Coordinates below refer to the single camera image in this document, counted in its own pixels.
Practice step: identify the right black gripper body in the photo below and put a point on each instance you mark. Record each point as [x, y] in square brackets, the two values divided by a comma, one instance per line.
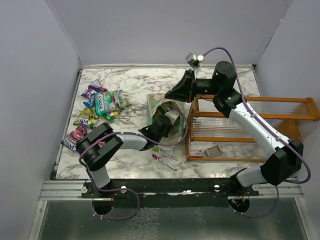
[193, 86]

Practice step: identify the green printed paper bag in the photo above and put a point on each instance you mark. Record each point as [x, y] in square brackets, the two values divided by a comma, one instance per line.
[157, 106]

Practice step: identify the mint green Fox's candy packet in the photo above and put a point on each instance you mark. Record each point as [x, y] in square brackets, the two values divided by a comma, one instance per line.
[106, 101]

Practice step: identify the purple snack packet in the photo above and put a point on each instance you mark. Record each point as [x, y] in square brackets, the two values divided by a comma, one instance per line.
[92, 88]

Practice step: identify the blue candy packet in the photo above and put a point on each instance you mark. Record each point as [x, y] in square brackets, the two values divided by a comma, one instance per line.
[90, 103]

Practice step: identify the yellow green snack packet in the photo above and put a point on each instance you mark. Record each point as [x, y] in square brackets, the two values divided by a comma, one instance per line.
[87, 117]

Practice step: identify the red snack packet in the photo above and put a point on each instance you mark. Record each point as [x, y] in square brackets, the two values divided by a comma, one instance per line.
[71, 140]

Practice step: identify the yellow Fox's candy packet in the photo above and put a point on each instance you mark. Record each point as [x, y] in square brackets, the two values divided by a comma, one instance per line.
[123, 103]

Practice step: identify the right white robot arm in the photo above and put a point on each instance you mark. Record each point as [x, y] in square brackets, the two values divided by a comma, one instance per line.
[283, 154]

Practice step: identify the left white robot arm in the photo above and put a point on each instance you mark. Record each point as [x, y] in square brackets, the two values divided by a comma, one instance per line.
[101, 144]

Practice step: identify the wooden rack with clear rods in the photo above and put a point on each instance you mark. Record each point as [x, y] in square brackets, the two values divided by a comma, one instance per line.
[208, 127]

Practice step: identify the red white card box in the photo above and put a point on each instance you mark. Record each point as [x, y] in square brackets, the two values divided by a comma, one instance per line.
[196, 153]

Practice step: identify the small open cardboard box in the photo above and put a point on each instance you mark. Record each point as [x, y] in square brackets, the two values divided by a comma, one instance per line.
[213, 152]

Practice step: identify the green capped pen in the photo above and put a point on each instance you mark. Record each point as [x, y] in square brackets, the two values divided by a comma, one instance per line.
[163, 153]

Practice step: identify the purple capped pen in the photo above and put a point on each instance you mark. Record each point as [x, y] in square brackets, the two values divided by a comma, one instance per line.
[158, 159]

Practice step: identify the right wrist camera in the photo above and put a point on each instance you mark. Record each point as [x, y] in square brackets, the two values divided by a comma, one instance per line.
[195, 61]

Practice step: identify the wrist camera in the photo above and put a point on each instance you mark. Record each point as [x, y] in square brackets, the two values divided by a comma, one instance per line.
[173, 115]
[195, 61]

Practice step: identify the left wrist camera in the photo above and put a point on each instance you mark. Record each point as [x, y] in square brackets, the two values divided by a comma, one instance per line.
[173, 115]

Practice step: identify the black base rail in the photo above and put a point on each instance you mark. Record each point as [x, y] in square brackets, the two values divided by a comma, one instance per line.
[166, 193]

